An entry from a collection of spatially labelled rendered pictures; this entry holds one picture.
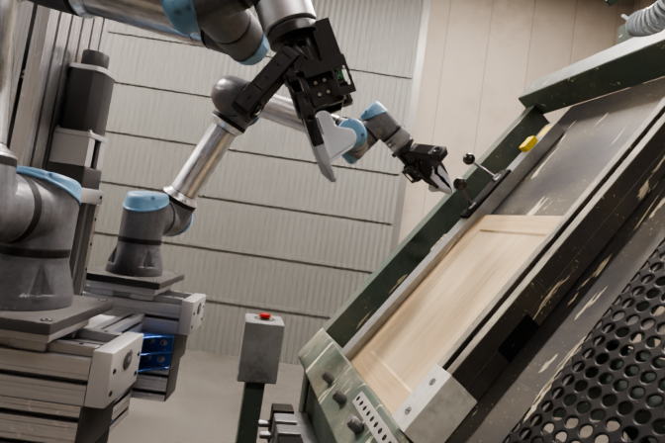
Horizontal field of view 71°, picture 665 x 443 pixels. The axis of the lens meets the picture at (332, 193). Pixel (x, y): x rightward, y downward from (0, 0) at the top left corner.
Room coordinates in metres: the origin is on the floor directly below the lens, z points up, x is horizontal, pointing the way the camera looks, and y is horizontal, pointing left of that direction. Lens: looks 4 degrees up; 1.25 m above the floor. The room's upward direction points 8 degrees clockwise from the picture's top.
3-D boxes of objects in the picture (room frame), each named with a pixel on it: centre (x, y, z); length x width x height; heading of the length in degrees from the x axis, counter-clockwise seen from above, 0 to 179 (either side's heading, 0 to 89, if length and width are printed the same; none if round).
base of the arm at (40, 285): (0.83, 0.51, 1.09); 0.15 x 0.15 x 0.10
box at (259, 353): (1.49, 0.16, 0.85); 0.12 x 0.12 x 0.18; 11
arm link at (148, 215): (1.34, 0.52, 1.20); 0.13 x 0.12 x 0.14; 172
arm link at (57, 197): (0.83, 0.51, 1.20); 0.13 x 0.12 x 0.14; 168
